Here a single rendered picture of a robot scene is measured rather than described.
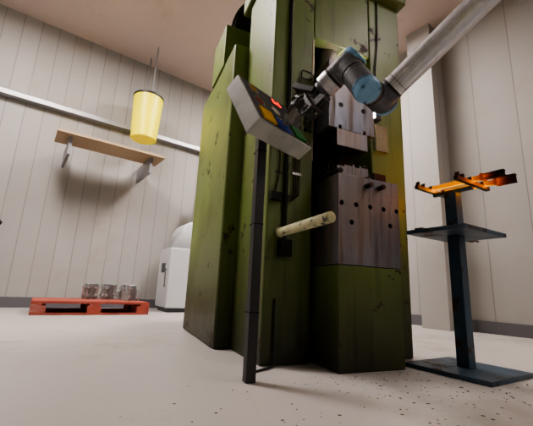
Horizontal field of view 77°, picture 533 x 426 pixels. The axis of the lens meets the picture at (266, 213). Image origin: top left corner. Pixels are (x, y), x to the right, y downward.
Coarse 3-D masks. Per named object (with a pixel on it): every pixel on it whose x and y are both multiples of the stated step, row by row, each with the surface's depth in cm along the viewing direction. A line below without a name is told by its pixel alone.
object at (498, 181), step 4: (504, 176) 170; (508, 176) 169; (512, 176) 168; (492, 180) 174; (496, 180) 172; (500, 180) 172; (504, 180) 170; (508, 180) 168; (512, 180) 167; (516, 180) 166; (484, 184) 177; (488, 184) 175; (492, 184) 175; (496, 184) 173; (500, 184) 171; (504, 184) 171; (452, 188) 191
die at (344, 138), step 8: (336, 128) 177; (328, 136) 183; (336, 136) 176; (344, 136) 177; (352, 136) 179; (360, 136) 182; (320, 144) 190; (328, 144) 182; (336, 144) 175; (344, 144) 176; (352, 144) 178; (360, 144) 181; (320, 152) 189; (328, 152) 185; (336, 152) 185; (344, 152) 184; (352, 152) 184; (360, 152) 183; (320, 160) 196; (328, 160) 196; (312, 168) 210
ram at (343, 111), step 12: (336, 96) 180; (348, 96) 184; (324, 108) 181; (336, 108) 179; (348, 108) 182; (360, 108) 186; (324, 120) 179; (336, 120) 177; (348, 120) 180; (360, 120) 184; (372, 120) 188; (324, 132) 182; (360, 132) 182; (372, 132) 186
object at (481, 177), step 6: (480, 174) 167; (486, 174) 166; (492, 174) 164; (498, 174) 161; (504, 174) 159; (474, 180) 170; (480, 180) 169; (486, 180) 168; (438, 186) 186; (444, 186) 183; (450, 186) 181
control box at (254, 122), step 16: (240, 80) 136; (240, 96) 134; (240, 112) 132; (256, 112) 126; (272, 112) 139; (256, 128) 128; (272, 128) 131; (272, 144) 138; (288, 144) 141; (304, 144) 144
